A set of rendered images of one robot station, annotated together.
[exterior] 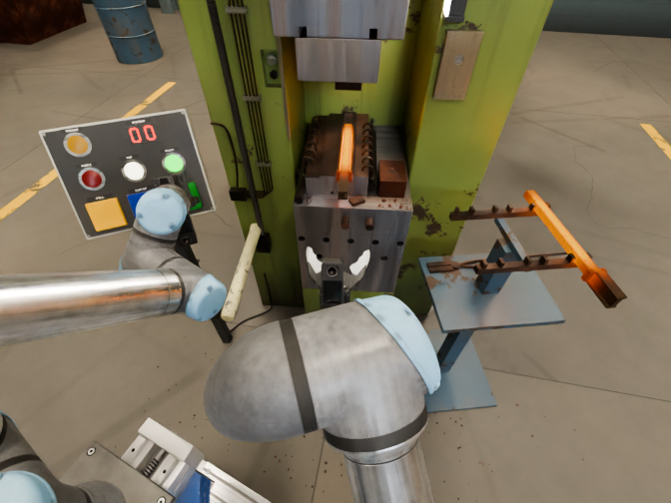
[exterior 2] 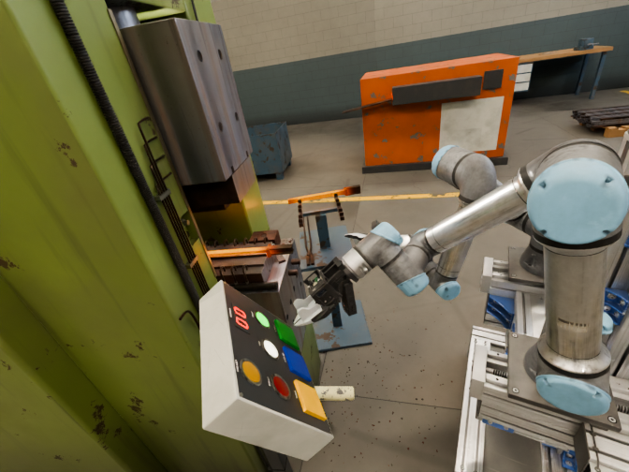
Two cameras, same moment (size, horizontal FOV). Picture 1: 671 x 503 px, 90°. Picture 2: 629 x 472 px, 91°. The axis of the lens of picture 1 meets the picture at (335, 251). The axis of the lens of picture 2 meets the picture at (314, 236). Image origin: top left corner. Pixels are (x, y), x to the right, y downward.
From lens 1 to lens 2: 1.13 m
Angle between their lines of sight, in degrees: 63
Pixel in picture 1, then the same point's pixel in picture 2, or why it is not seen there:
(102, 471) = (521, 376)
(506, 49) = not seen: hidden behind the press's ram
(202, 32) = (146, 233)
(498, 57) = not seen: hidden behind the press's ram
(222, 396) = (490, 169)
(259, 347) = (475, 157)
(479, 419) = (369, 309)
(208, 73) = (160, 270)
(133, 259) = (416, 262)
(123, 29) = not seen: outside the picture
